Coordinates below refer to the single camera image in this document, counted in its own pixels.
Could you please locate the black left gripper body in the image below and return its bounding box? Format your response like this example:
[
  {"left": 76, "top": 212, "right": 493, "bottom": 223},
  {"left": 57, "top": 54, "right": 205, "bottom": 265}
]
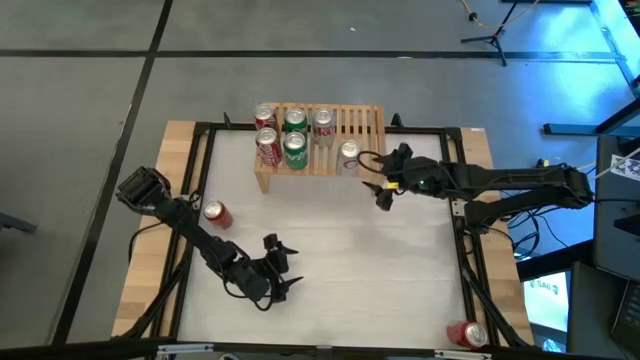
[{"left": 219, "top": 253, "right": 277, "bottom": 304}]

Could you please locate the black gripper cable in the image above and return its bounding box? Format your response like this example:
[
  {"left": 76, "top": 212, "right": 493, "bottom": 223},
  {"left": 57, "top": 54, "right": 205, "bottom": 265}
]
[
  {"left": 356, "top": 149, "right": 389, "bottom": 175},
  {"left": 219, "top": 277, "right": 281, "bottom": 312}
]

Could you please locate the grey floor stand leg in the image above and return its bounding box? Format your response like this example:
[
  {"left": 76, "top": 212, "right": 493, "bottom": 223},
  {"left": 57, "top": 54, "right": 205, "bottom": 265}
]
[{"left": 0, "top": 212, "right": 39, "bottom": 234}]

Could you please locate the black desk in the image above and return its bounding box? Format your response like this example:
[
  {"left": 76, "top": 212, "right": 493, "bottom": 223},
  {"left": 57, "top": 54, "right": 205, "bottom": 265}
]
[{"left": 592, "top": 134, "right": 640, "bottom": 274}]

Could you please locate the black keyboard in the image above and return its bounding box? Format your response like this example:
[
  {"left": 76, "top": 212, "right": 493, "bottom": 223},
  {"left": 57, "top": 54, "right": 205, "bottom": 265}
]
[{"left": 609, "top": 279, "right": 640, "bottom": 356}]

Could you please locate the red can with black script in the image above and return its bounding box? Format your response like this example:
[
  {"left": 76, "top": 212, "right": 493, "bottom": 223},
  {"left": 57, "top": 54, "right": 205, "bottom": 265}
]
[
  {"left": 202, "top": 199, "right": 234, "bottom": 230},
  {"left": 446, "top": 319, "right": 489, "bottom": 350}
]

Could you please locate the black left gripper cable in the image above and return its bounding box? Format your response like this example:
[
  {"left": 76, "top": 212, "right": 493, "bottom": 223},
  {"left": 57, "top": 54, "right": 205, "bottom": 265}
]
[{"left": 219, "top": 277, "right": 281, "bottom": 312}]

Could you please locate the wooden slatted shelf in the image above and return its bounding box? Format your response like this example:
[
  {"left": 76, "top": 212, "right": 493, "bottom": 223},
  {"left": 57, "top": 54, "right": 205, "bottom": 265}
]
[{"left": 253, "top": 102, "right": 389, "bottom": 195}]

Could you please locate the yellow power plug with cable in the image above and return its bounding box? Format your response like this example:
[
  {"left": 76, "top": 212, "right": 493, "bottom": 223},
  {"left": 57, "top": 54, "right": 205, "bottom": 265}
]
[{"left": 533, "top": 157, "right": 601, "bottom": 177}]

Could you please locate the computer monitor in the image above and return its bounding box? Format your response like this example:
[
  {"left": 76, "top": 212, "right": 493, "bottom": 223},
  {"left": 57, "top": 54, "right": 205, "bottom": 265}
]
[{"left": 522, "top": 270, "right": 572, "bottom": 334}]

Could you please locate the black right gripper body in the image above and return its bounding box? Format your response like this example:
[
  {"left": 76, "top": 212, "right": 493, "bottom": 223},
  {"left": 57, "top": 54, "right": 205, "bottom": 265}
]
[{"left": 394, "top": 155, "right": 446, "bottom": 196}]

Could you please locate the red Coca-Cola Star Wars can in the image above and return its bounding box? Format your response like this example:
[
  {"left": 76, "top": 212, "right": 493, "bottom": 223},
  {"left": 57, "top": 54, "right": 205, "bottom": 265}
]
[{"left": 254, "top": 127, "right": 284, "bottom": 168}]

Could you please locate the black metal beam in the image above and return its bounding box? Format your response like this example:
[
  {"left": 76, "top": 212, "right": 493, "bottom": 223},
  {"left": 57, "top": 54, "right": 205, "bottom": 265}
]
[
  {"left": 589, "top": 0, "right": 640, "bottom": 99},
  {"left": 543, "top": 97, "right": 640, "bottom": 137}
]

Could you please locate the black tripod stand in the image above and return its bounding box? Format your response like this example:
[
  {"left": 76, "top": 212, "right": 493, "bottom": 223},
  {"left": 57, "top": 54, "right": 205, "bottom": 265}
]
[{"left": 459, "top": 0, "right": 524, "bottom": 67}]

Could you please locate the silver Diet Coke can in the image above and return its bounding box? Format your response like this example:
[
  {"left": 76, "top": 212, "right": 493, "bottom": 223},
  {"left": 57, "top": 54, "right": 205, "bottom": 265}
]
[
  {"left": 311, "top": 108, "right": 337, "bottom": 147},
  {"left": 335, "top": 139, "right": 362, "bottom": 177}
]

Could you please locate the fiducial marker sheet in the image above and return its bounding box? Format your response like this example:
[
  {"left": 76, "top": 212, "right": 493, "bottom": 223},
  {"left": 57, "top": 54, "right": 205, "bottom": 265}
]
[{"left": 609, "top": 153, "right": 640, "bottom": 183}]

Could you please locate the yellow floor cable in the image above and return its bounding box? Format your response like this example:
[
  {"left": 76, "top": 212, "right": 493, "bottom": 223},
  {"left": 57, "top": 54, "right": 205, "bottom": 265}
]
[{"left": 458, "top": 0, "right": 542, "bottom": 30}]

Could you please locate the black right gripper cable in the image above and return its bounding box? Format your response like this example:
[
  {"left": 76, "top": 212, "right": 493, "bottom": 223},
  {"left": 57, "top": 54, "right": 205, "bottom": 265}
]
[{"left": 356, "top": 149, "right": 389, "bottom": 175}]

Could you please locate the black aluminium table frame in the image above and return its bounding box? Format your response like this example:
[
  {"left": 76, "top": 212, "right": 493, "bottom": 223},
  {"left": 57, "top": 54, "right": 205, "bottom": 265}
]
[{"left": 119, "top": 122, "right": 532, "bottom": 351}]

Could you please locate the green Sprite can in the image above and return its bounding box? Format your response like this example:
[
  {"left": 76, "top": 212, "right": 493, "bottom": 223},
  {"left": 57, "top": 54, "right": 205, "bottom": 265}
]
[
  {"left": 282, "top": 130, "right": 310, "bottom": 171},
  {"left": 283, "top": 107, "right": 309, "bottom": 135}
]

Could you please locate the silver bracket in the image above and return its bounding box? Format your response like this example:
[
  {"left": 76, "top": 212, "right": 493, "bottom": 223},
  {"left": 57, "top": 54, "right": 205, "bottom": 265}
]
[
  {"left": 155, "top": 342, "right": 215, "bottom": 360},
  {"left": 433, "top": 349, "right": 494, "bottom": 360}
]

